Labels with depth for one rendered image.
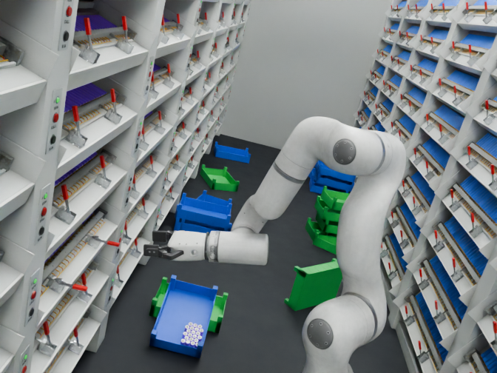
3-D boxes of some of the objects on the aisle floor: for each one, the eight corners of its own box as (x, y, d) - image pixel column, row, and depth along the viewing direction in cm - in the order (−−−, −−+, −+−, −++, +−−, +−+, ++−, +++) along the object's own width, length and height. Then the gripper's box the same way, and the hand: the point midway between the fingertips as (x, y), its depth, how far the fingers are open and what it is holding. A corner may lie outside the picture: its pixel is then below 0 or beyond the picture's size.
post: (104, 337, 203) (199, -185, 147) (95, 352, 195) (193, -198, 138) (53, 324, 203) (128, -204, 147) (42, 339, 195) (117, -217, 138)
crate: (334, 300, 274) (346, 265, 268) (294, 311, 254) (306, 274, 248) (323, 291, 280) (334, 257, 273) (283, 302, 260) (294, 266, 253)
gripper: (216, 221, 151) (155, 217, 152) (206, 247, 135) (139, 243, 136) (215, 245, 154) (156, 242, 155) (206, 274, 137) (140, 269, 138)
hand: (151, 243), depth 145 cm, fingers open, 8 cm apart
